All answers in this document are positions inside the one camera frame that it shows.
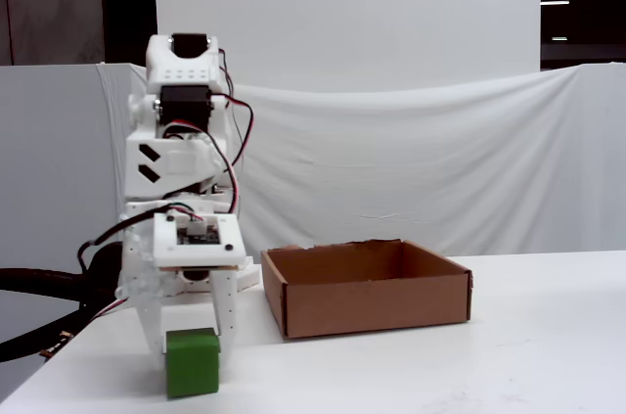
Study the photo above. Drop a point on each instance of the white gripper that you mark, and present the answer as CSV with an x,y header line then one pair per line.
x,y
147,282

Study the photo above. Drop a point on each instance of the green cube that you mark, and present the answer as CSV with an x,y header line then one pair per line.
x,y
192,365

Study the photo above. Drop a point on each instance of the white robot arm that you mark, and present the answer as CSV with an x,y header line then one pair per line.
x,y
181,86

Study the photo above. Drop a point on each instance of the brown cardboard box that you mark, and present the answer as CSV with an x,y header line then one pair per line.
x,y
376,304

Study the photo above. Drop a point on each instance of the grey partition panel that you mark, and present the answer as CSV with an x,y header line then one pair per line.
x,y
49,164

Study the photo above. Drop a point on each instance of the white draped cloth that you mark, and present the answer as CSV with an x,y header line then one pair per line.
x,y
391,164

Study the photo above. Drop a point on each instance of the white backdrop panel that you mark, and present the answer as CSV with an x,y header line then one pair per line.
x,y
342,13

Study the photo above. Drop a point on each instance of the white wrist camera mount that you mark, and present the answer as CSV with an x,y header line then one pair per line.
x,y
198,238

